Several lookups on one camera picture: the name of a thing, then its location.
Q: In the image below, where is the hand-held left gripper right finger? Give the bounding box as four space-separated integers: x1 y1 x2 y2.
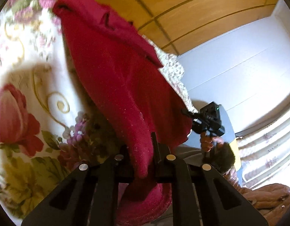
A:
151 132 269 226

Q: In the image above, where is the pink quilted garment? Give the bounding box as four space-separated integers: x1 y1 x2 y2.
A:
221 165 290 222

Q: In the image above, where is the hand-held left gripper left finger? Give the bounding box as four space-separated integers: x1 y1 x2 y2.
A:
21 144 136 226

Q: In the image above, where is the small-print floral cloth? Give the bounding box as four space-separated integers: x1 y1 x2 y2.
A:
141 34 200 114

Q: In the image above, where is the large-flower floral bedspread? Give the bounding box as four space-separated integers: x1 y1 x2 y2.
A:
0 0 131 222

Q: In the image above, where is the person's right forearm furry sleeve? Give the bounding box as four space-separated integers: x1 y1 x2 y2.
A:
214 141 236 175

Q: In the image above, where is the white pleated curtain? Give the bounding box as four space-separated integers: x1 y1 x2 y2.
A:
235 109 290 190

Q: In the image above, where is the dark red embroidered dress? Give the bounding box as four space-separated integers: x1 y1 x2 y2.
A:
52 0 193 226

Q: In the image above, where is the person's right hand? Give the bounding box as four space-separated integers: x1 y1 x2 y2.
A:
200 132 225 154

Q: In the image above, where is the wooden panelled wardrobe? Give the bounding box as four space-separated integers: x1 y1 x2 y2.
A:
47 0 281 56

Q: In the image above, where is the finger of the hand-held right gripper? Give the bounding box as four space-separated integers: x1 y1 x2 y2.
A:
181 108 202 121

